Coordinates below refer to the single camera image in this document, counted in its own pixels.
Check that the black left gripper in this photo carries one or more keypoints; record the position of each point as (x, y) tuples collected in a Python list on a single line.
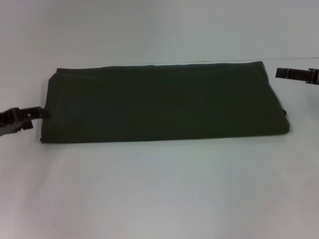
[(10, 122)]

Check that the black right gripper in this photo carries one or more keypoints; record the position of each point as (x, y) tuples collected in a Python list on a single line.
[(314, 76)]

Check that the dark green shirt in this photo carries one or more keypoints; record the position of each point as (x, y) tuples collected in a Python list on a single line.
[(162, 104)]

